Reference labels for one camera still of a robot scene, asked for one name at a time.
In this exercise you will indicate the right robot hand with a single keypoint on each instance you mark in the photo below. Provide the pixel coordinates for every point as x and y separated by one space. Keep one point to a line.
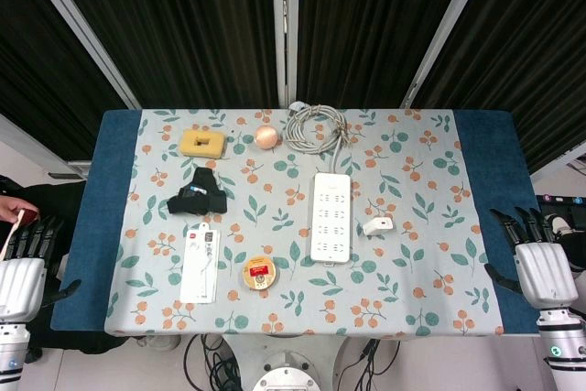
545 272

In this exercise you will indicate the person's bare hand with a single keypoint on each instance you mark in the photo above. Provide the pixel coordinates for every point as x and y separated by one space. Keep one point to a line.
14 208

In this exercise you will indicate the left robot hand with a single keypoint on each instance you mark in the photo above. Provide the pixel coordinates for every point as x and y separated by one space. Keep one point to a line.
23 285

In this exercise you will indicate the white AC adapter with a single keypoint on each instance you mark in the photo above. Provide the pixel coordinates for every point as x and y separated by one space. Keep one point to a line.
377 227

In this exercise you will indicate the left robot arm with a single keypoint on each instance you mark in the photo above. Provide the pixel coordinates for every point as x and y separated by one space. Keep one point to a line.
11 350

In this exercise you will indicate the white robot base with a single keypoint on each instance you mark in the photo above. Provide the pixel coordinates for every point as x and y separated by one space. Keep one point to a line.
286 370

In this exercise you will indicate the white power strip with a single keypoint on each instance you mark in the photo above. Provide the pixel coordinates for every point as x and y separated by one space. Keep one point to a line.
330 226

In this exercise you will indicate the floral tablecloth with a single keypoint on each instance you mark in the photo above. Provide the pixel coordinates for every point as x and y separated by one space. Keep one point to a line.
284 308

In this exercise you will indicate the small red object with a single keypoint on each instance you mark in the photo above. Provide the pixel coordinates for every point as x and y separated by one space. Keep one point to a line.
30 217

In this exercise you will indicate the beige wooden stick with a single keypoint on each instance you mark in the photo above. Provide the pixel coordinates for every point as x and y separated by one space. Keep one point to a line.
11 235

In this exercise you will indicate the black and white shoe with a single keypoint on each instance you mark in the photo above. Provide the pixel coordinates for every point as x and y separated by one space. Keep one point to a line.
565 231

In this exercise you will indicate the person's black clothing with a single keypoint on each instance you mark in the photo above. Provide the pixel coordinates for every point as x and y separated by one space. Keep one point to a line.
59 198

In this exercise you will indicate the black device with lights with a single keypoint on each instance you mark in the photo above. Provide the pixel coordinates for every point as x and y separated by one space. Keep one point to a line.
561 201

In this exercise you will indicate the blue table cover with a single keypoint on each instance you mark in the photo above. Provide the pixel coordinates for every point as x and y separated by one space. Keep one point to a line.
105 208

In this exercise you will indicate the black curtain panel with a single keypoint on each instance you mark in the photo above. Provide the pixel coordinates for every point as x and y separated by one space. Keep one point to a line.
375 20
526 52
41 66
183 20

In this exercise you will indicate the white packaged ruler set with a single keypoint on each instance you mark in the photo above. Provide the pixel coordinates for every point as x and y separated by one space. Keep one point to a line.
199 272

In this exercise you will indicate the yellow sponge block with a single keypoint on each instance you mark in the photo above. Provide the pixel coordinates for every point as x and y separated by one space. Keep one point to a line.
215 144

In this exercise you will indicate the round yellow tin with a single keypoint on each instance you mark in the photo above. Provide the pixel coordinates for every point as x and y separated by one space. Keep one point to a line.
260 273

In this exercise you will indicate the pink ball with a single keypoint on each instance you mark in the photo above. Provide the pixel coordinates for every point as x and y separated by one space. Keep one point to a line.
266 137

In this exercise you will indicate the white frame rail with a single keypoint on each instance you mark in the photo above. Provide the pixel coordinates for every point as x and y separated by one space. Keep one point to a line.
563 162
36 148

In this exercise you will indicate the white frame post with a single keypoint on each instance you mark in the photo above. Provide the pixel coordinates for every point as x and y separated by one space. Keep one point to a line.
82 34
446 29
285 20

